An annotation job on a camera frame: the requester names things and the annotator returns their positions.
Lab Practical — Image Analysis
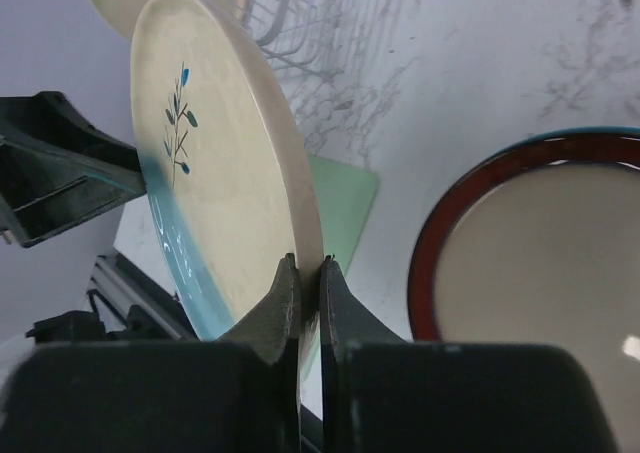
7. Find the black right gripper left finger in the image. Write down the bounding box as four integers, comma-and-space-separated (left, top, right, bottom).
220, 253, 301, 452

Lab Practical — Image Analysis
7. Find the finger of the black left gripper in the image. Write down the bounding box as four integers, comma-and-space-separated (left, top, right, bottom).
1, 91, 146, 248

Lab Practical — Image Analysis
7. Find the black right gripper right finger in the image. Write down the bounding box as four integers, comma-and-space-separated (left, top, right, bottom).
319, 256, 411, 452

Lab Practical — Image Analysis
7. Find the blue white floral plate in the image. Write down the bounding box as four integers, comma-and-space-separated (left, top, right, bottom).
131, 0, 324, 367

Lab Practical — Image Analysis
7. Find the dark red rimmed plate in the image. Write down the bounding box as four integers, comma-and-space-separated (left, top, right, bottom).
407, 134, 639, 452

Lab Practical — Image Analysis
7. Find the watermelon pattern plate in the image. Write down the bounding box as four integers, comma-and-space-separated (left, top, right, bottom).
519, 126, 640, 145

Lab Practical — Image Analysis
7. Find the green clipboard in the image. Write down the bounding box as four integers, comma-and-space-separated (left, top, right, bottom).
294, 155, 378, 379

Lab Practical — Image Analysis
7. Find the clear wire dish rack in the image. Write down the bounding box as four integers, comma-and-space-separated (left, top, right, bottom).
209, 0, 421, 110

